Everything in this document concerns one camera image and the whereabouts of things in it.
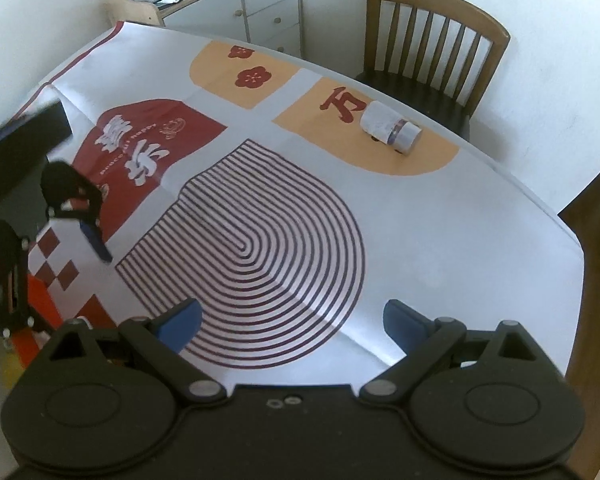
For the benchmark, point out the light wooden furniture frame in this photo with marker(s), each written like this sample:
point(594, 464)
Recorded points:
point(130, 10)

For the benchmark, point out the brown wooden chair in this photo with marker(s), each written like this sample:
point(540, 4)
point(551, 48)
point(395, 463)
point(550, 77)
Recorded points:
point(430, 10)

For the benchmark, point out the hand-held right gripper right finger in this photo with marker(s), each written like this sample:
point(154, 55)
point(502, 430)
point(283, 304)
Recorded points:
point(405, 328)

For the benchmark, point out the printed paper table cover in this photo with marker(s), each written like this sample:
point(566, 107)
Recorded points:
point(430, 240)

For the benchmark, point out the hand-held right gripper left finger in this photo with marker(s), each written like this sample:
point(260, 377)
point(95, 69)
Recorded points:
point(182, 323)

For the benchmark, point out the white labelled cylinder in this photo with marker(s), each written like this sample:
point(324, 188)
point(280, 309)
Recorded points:
point(390, 127)

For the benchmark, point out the white drawer cabinet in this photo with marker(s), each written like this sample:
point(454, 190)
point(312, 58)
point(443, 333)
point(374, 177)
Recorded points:
point(265, 12)

